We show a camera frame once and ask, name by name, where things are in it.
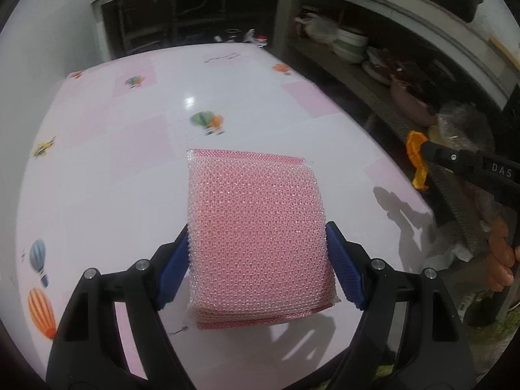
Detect pink scouring sponge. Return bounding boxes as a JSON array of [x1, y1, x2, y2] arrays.
[[187, 149, 337, 329]]

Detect yellow contents plastic bag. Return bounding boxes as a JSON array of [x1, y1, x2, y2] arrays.
[[427, 100, 494, 153]]

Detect cooking oil jug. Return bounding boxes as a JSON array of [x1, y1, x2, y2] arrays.
[[243, 29, 268, 47]]

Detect pink basin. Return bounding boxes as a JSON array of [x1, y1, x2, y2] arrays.
[[390, 75, 437, 128]]

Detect person's right hand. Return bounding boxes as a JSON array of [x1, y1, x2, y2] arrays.
[[486, 217, 519, 292]]

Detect kitchen counter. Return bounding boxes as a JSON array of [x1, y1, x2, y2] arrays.
[[89, 0, 520, 111]]

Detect stacked white bowls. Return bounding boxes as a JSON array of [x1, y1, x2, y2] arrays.
[[331, 27, 368, 64]]

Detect perforated metal shelf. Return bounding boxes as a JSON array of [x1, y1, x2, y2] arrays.
[[290, 38, 493, 261]]

